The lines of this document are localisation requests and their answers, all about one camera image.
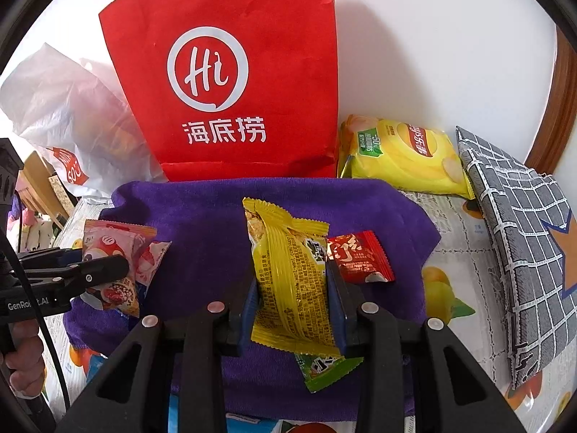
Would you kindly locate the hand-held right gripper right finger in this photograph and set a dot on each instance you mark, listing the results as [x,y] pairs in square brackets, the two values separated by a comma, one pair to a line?
[338,320]

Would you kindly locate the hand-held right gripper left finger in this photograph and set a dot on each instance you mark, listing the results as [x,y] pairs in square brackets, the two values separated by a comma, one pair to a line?
[250,311]

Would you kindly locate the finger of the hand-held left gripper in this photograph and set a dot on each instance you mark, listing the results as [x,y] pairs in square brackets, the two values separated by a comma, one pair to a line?
[67,257]
[97,275]

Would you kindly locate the pink snack packet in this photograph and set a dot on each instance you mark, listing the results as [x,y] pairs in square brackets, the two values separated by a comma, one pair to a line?
[112,252]

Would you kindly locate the yellow snack packet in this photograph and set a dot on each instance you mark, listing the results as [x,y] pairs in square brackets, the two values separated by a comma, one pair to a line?
[288,279]

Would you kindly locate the green snack packet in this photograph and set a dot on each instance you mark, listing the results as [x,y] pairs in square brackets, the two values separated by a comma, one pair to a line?
[324,370]

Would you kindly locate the red snack packet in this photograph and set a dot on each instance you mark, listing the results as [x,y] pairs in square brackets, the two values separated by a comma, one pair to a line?
[360,259]

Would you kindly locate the person's left hand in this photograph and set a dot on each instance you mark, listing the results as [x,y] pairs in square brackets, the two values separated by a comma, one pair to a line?
[27,361]

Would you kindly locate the pile of plush toys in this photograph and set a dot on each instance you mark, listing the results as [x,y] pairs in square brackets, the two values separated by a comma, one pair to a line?
[36,232]

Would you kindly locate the purple towel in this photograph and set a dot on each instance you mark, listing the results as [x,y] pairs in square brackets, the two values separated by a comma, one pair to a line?
[203,234]

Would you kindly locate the blue tissue pack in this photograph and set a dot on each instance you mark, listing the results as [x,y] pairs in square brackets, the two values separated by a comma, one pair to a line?
[198,415]

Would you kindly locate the white plastic bag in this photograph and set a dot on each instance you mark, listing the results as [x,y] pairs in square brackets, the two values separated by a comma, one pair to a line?
[67,112]

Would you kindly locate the yellow chips bag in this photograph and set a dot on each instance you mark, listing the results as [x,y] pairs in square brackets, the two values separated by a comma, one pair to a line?
[405,162]

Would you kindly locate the grey checked cloth with star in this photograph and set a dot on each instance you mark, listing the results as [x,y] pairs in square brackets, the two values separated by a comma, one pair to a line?
[527,243]

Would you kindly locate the red paper bag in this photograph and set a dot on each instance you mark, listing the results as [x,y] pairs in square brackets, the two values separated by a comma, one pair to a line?
[225,54]

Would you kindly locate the brown wooden door frame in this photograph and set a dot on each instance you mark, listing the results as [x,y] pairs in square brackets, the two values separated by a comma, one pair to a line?
[559,112]

